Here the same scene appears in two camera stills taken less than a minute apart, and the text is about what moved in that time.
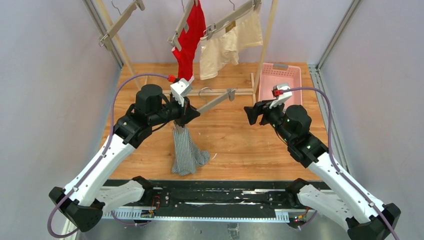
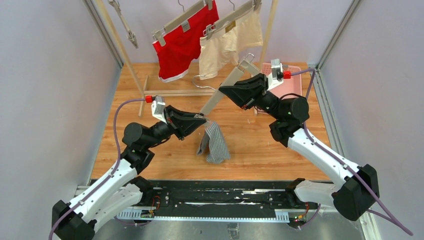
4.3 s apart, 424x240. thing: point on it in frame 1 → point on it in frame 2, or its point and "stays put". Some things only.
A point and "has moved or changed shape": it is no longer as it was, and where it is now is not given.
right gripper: (262, 113) → (260, 91)
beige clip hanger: (230, 94) has moved or changed shape
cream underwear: (223, 48) stays put
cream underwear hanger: (237, 14) stays put
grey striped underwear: (186, 156) → (213, 139)
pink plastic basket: (271, 74) stays put
